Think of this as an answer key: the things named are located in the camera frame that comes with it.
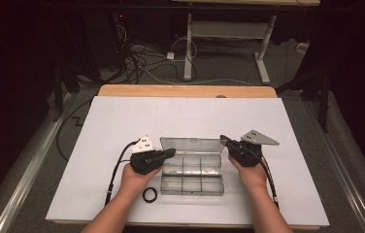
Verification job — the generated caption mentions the thin black floor cable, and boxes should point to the thin black floor cable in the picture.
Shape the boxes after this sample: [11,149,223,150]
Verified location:
[55,98,93,162]

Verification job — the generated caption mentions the black rubber ring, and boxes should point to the black rubber ring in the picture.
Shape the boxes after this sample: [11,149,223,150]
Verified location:
[142,186,158,204]

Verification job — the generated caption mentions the white table cover sheet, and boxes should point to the white table cover sheet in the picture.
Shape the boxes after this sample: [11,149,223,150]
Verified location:
[45,95,330,227]

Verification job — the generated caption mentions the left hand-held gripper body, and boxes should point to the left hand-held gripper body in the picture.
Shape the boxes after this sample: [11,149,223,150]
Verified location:
[129,135,165,176]

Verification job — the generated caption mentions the clear plastic compartment box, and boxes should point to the clear plastic compartment box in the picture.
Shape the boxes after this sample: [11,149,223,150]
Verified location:
[159,136,227,197]

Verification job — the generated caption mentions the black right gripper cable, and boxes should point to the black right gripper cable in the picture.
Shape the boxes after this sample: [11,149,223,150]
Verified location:
[256,153,281,210]

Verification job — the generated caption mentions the black metal stand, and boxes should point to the black metal stand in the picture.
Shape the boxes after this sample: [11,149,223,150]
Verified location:
[52,64,82,123]
[276,64,332,134]

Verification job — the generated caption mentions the tangle of black floor cables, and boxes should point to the tangle of black floor cables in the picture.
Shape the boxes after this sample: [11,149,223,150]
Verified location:
[116,23,201,85]

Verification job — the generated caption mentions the long white floor cable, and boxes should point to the long white floor cable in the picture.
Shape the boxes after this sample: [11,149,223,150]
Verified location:
[143,67,254,87]

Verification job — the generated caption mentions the person's left hand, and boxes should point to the person's left hand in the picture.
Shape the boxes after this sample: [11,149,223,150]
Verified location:
[119,163,164,193]

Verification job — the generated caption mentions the white metal frame desk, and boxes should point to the white metal frame desk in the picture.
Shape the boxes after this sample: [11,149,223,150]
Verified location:
[170,0,321,85]

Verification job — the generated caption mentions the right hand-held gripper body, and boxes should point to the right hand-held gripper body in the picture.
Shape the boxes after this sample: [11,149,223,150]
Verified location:
[232,129,281,168]

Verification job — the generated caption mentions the aluminium floor rail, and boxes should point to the aluminium floor rail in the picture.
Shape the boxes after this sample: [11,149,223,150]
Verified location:
[303,100,365,233]
[0,91,75,233]

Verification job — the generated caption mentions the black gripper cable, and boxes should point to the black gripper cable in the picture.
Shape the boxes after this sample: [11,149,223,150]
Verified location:
[256,153,281,210]
[104,140,140,207]

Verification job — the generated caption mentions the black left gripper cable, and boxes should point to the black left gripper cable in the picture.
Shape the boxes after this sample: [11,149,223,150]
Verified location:
[104,140,140,207]

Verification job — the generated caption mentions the person's right hand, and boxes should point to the person's right hand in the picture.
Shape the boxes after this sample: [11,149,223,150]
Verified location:
[228,155,268,192]

